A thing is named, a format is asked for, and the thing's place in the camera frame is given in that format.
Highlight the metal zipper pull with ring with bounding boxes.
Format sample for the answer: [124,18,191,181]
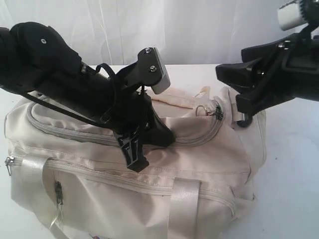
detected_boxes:
[195,103,223,120]

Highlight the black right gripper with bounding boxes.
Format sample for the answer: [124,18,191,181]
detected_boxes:
[215,33,319,116]

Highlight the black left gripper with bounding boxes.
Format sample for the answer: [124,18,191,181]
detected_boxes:
[99,48,175,172]

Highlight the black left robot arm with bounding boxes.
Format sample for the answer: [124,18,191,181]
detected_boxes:
[0,22,175,172]

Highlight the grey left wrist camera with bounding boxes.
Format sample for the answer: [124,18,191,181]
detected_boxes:
[148,47,170,95]

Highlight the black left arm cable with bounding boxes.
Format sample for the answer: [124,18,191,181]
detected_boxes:
[19,63,120,127]

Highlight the beige duffel bag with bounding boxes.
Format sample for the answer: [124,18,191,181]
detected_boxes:
[4,88,266,239]

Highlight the white backdrop curtain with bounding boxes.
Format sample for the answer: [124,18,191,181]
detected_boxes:
[0,0,290,65]

